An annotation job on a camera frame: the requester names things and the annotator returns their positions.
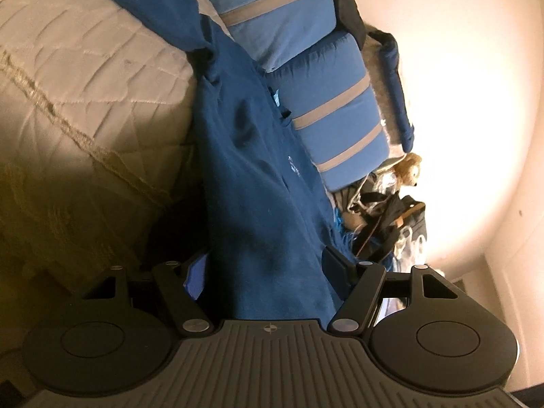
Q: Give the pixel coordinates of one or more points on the beige quilted bedspread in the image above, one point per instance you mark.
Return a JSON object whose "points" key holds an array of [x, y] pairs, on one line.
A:
{"points": [[85, 72]]}

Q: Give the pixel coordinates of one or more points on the dark blue garment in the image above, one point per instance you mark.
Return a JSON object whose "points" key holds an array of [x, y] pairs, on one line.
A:
{"points": [[246, 178]]}

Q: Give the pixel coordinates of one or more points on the blue grey-striped pillow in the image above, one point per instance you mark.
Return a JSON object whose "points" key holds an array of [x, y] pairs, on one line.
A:
{"points": [[263, 12], [335, 127]]}

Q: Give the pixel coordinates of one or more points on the white and blue printed cloth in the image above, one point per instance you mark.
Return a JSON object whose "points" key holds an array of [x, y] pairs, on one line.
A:
{"points": [[414, 244]]}

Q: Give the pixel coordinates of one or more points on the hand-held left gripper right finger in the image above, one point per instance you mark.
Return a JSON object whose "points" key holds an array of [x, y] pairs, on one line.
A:
{"points": [[336, 268]]}

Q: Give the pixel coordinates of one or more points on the brown teddy bear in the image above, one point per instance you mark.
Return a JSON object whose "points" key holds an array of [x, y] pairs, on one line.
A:
{"points": [[409, 170]]}

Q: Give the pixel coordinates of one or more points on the black cloth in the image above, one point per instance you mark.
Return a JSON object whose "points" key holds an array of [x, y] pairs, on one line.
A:
{"points": [[346, 4]]}

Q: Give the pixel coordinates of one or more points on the grey blanket with blue trim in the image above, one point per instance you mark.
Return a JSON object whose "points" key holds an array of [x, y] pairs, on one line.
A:
{"points": [[393, 89]]}

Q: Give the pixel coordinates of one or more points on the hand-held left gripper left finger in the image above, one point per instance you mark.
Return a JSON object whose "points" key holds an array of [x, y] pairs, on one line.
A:
{"points": [[196, 281]]}

